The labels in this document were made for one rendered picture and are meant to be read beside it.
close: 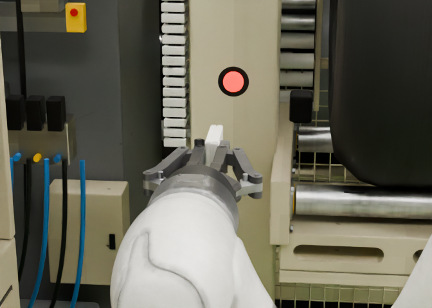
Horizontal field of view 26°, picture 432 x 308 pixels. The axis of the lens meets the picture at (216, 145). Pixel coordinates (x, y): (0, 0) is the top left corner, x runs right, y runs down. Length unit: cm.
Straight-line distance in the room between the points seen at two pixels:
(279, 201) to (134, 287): 61
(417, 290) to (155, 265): 20
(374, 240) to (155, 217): 62
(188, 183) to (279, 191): 46
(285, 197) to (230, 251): 54
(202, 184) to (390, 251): 55
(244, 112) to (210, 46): 11
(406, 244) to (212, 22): 42
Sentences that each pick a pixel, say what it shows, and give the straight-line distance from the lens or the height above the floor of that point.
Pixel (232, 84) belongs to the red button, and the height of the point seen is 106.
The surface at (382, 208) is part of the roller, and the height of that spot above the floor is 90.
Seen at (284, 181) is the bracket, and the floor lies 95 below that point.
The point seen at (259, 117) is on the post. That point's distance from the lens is 139.
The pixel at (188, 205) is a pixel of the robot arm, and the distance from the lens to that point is 80.
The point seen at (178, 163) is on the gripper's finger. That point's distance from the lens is 103.
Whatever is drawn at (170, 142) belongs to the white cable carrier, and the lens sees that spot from 143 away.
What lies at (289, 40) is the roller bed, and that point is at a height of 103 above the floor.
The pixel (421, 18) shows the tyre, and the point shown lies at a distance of 114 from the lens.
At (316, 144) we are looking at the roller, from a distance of 162.
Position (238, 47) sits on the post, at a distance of 137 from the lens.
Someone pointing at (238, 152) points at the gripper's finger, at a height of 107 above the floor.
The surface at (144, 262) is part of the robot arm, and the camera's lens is 73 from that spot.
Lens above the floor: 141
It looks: 19 degrees down
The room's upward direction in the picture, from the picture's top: straight up
